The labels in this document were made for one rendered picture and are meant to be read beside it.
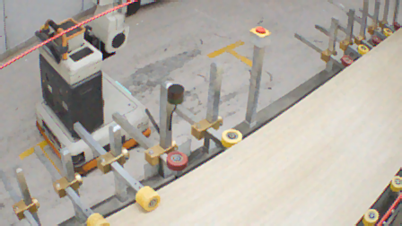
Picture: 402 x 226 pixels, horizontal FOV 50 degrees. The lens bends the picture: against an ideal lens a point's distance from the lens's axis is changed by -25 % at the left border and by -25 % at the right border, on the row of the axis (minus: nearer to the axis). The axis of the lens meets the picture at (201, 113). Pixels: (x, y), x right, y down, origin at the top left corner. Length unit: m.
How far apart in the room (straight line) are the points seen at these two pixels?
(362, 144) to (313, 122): 0.30
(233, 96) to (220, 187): 1.95
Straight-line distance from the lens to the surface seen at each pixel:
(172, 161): 2.09
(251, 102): 2.50
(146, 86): 3.95
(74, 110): 2.95
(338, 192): 2.08
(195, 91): 3.91
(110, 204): 2.19
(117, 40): 3.12
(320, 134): 2.32
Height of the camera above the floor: 2.37
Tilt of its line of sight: 39 degrees down
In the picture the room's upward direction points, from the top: 4 degrees clockwise
